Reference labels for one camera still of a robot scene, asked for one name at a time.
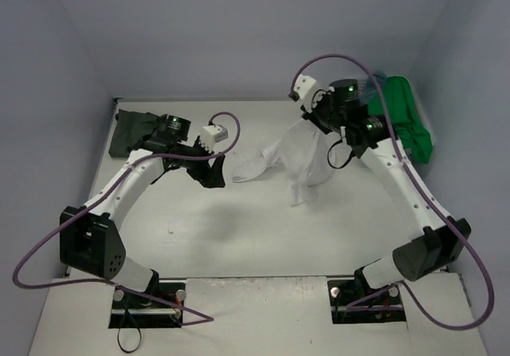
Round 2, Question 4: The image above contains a green t shirt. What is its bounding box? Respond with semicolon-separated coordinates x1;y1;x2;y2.
374;72;434;164

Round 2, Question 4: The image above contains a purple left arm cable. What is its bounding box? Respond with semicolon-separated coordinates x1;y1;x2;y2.
12;111;241;327

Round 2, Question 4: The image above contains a grey t shirt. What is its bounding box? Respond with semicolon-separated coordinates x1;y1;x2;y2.
108;109;160;158

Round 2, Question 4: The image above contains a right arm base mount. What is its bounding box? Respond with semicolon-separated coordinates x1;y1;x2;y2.
327;278;406;325

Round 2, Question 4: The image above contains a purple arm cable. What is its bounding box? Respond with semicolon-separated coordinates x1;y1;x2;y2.
290;54;495;330
12;111;241;327

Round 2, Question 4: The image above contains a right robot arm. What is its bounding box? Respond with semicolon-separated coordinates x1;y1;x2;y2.
293;75;471;302

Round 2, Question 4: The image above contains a white t shirt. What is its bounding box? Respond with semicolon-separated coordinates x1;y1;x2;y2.
232;119;336;207

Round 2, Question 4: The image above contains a black loop cable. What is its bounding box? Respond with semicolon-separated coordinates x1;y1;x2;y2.
116;307;142;352

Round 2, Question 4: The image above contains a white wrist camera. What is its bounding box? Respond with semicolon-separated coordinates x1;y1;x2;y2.
289;74;326;112
198;124;229;152

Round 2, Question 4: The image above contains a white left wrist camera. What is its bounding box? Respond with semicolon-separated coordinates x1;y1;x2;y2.
198;124;229;152

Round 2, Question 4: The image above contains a light blue garment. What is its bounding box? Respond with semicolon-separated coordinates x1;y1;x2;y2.
359;70;388;104

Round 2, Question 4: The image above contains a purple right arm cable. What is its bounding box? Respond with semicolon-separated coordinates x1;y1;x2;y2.
290;54;495;330

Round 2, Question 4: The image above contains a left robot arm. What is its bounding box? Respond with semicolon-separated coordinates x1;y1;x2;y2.
59;115;228;308

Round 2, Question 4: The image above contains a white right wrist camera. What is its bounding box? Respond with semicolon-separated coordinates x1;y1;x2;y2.
289;74;326;112

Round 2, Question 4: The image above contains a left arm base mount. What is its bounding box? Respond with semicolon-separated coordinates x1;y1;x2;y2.
108;280;186;329

